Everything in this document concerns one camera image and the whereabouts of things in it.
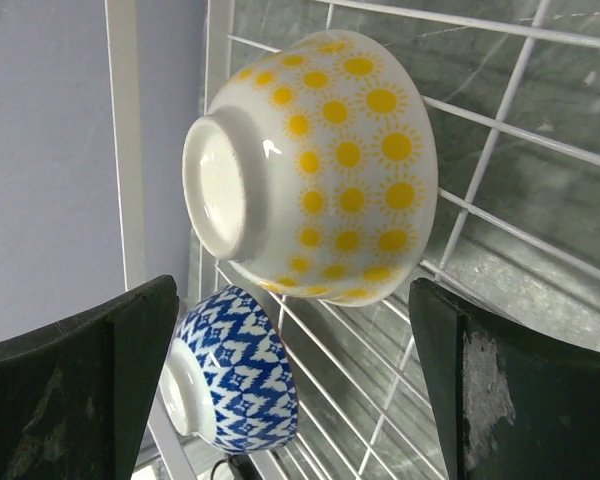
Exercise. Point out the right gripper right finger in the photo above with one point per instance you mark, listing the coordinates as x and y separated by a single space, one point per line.
509 402

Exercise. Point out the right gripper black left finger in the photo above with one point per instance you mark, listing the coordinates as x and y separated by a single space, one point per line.
75 395

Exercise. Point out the red blue zigzag bowl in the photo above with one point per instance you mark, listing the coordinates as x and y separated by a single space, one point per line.
227 378

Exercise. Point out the yellow sun pattern bowl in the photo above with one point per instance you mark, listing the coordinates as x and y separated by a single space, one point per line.
314 171

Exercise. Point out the white wire dish rack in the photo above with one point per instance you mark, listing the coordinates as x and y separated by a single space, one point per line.
513 92

